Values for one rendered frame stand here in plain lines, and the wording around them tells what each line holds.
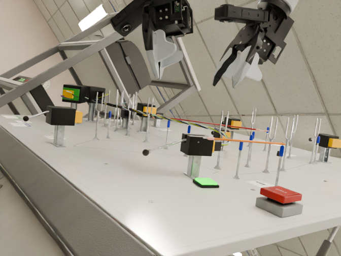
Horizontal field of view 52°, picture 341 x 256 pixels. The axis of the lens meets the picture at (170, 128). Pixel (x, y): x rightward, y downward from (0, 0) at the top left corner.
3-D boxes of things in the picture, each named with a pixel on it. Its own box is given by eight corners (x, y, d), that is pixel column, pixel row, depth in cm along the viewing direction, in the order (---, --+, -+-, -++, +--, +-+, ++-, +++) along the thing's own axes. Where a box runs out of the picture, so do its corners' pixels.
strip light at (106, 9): (101, 3, 522) (105, 1, 525) (77, 23, 632) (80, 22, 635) (107, 14, 527) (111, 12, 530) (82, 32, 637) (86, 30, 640)
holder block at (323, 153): (311, 156, 124) (315, 131, 123) (335, 164, 113) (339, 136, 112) (300, 155, 123) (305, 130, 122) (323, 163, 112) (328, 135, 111)
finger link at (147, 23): (149, 46, 66) (148, 3, 68) (141, 48, 66) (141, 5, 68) (159, 55, 70) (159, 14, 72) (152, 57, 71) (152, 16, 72)
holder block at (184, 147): (179, 151, 76) (181, 132, 76) (202, 152, 78) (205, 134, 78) (188, 155, 72) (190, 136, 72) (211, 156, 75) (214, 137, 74)
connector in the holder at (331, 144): (336, 147, 113) (338, 138, 112) (341, 148, 111) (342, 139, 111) (327, 146, 112) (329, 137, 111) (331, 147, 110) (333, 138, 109)
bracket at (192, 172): (183, 173, 78) (185, 151, 77) (193, 173, 79) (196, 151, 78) (192, 179, 73) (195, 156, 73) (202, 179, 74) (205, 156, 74)
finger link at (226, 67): (228, 96, 81) (254, 64, 79) (209, 83, 79) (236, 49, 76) (224, 92, 84) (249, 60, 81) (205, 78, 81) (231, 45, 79)
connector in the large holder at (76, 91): (78, 100, 130) (79, 89, 129) (76, 100, 127) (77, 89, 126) (63, 98, 130) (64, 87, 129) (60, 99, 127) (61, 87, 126)
